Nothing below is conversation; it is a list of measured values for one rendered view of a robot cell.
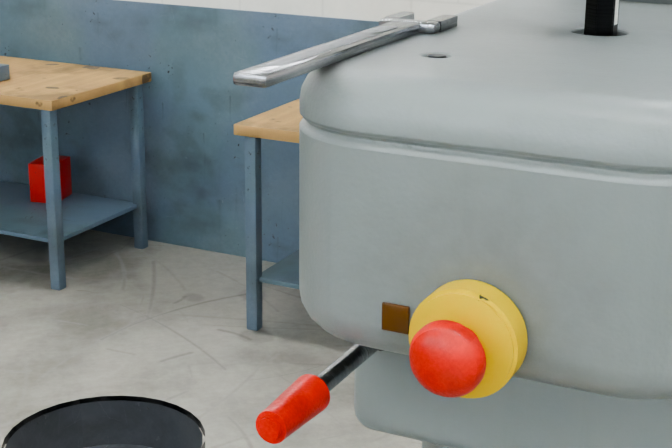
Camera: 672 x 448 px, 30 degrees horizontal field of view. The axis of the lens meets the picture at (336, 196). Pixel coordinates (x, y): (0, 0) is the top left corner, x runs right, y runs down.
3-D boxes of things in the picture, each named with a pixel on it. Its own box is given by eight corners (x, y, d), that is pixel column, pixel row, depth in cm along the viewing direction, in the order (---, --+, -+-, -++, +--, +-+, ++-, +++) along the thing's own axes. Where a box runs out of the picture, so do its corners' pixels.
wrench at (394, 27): (283, 91, 62) (283, 75, 62) (215, 84, 64) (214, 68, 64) (457, 26, 83) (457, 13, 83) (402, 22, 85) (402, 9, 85)
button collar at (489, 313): (513, 410, 64) (519, 300, 63) (405, 387, 67) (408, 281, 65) (525, 395, 66) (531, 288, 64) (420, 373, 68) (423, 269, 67)
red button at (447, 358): (475, 412, 62) (479, 336, 61) (401, 395, 63) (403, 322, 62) (497, 386, 65) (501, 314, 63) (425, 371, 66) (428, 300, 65)
